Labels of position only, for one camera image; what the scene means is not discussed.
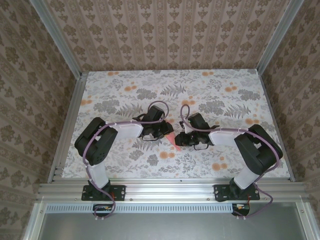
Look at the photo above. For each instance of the pink cloth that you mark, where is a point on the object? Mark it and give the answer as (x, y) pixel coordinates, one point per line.
(173, 141)

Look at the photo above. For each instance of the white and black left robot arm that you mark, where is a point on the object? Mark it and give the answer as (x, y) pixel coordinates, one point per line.
(130, 128)

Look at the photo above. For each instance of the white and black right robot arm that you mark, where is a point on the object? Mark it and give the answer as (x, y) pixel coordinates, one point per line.
(222, 137)

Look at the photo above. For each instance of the floral printed table cover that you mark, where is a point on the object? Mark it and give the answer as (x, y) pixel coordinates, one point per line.
(200, 85)

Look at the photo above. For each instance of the grey metal panel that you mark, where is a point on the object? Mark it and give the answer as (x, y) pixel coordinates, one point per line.
(175, 227)

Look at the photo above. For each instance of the black electronics board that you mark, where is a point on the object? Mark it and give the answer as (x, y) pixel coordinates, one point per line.
(100, 211)
(243, 210)

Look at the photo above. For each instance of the long aluminium frame rail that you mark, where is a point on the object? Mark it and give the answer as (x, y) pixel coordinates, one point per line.
(170, 190)

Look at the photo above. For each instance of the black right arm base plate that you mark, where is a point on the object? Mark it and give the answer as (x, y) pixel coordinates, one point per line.
(221, 192)

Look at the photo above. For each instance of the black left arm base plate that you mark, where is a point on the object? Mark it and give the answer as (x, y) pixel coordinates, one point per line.
(120, 192)

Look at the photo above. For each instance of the aluminium side rail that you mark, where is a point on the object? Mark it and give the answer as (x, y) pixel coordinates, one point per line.
(72, 112)

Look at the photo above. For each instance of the aluminium corner post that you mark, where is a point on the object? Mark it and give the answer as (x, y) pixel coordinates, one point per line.
(60, 42)
(277, 40)

